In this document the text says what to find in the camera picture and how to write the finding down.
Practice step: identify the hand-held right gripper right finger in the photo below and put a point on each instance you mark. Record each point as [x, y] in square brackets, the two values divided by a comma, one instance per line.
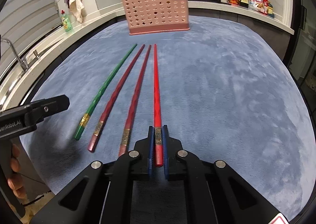
[166, 152]

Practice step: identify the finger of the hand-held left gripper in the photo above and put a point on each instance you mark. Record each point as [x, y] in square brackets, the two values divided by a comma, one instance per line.
[49, 108]

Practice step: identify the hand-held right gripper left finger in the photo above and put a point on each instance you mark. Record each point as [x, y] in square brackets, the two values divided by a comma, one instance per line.
[151, 152]

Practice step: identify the red chopstick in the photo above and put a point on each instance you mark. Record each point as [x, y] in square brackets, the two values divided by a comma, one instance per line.
[156, 95]

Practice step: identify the green chopstick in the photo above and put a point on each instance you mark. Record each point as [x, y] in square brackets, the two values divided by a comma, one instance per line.
[103, 88]

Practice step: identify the maroon chopstick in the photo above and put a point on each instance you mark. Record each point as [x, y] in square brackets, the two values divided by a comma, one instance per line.
[116, 90]
[135, 93]

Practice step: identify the pink perforated utensil holder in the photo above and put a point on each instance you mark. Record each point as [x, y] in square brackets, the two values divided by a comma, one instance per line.
[155, 9]

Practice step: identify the person's left hand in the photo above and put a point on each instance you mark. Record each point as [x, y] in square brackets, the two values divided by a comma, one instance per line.
[15, 164]

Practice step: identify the stainless steel sink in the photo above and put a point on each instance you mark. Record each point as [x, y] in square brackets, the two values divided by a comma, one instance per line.
[24, 66]

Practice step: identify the chrome kitchen faucet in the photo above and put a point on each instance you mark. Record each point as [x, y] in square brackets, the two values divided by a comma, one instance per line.
[17, 53]

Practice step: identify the blue plush blanket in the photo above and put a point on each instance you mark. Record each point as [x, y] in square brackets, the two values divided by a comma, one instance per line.
[222, 103]

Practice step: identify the green dish soap bottle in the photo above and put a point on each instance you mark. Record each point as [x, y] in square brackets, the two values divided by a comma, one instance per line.
[66, 21]

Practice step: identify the small yellow green box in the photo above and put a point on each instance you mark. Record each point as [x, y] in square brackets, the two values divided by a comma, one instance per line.
[270, 9]

